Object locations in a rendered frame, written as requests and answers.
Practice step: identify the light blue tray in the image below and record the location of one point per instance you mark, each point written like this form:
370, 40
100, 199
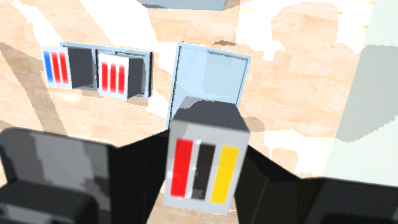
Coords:
206, 73

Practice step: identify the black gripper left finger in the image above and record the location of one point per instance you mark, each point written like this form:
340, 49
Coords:
126, 181

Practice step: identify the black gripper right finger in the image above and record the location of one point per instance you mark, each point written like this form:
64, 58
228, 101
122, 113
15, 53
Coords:
267, 193

